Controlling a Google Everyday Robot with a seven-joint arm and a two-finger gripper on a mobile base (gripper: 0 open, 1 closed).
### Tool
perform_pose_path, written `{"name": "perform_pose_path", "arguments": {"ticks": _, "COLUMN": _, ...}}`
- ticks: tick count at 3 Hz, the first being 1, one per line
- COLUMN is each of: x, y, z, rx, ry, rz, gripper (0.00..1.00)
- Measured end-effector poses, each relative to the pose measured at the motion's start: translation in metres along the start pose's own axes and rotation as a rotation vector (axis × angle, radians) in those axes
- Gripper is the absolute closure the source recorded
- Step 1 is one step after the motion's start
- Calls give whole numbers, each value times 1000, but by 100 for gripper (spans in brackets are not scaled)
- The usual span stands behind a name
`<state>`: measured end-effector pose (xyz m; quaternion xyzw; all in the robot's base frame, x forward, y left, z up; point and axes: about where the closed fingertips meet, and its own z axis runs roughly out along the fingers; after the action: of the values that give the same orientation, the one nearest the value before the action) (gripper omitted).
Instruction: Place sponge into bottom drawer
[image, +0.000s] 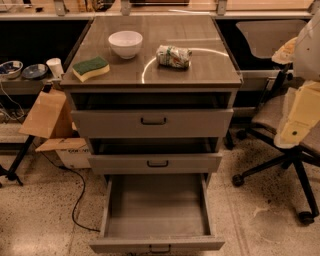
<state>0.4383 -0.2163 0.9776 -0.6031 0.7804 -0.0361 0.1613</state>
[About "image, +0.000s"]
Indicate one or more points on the crumpled snack bag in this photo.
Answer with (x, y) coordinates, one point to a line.
(172, 56)

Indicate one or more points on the black office chair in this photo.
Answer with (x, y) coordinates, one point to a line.
(265, 124)

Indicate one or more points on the grey drawer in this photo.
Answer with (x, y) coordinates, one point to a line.
(154, 156)
(151, 115)
(156, 214)

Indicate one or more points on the brown cardboard box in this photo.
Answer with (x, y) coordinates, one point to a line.
(50, 118)

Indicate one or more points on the grey middle drawer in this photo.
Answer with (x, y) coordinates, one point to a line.
(154, 156)

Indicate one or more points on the grey drawer cabinet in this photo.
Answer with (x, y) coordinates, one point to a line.
(210, 70)

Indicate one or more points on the dark blue plate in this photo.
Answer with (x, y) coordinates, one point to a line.
(35, 72)

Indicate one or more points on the white paper cup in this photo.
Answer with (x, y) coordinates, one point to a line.
(56, 68)

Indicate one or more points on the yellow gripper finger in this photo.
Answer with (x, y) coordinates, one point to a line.
(285, 54)
(300, 113)

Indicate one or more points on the black tripod stand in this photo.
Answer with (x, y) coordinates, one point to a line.
(21, 149)

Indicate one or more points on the white ceramic bowl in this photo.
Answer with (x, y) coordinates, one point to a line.
(126, 44)

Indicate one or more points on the blue patterned bowl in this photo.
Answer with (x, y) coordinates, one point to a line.
(11, 69)

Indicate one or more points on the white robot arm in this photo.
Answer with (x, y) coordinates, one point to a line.
(306, 63)

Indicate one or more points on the grey top drawer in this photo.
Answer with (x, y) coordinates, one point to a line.
(151, 115)

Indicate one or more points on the grey bottom drawer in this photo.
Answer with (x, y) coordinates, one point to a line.
(156, 214)

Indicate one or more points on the green and yellow sponge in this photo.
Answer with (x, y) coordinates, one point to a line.
(90, 68)

